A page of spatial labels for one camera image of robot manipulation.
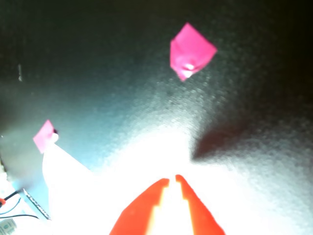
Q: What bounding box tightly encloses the thin black wire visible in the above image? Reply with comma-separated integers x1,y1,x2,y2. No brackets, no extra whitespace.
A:
0,213,40,220

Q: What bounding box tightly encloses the pink tape piece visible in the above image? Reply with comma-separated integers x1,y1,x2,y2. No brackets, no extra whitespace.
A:
170,22,218,82
32,119,59,155

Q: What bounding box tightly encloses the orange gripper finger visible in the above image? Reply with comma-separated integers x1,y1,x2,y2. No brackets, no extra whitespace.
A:
175,174,226,235
108,178,170,235

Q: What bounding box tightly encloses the white numbered grid paper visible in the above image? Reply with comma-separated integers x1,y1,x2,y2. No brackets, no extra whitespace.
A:
42,140,118,235

